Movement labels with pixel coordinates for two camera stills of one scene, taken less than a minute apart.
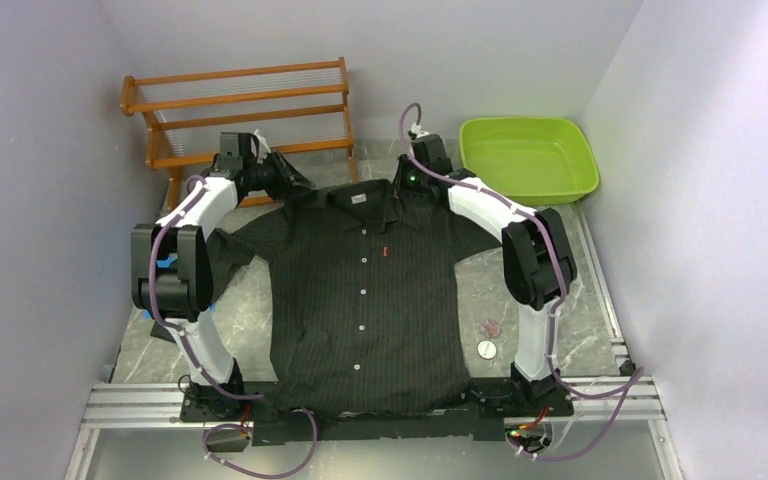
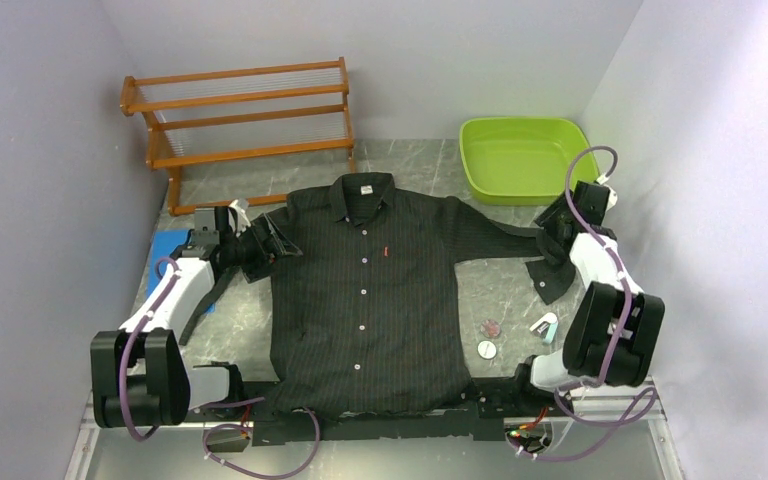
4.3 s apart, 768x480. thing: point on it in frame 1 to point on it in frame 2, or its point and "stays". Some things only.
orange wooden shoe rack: [191, 119] stays
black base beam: [479, 414] stays
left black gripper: [285, 172] to [263, 248]
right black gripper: [401, 190] to [547, 218]
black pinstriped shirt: [364, 292] stays
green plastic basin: [535, 160] stays
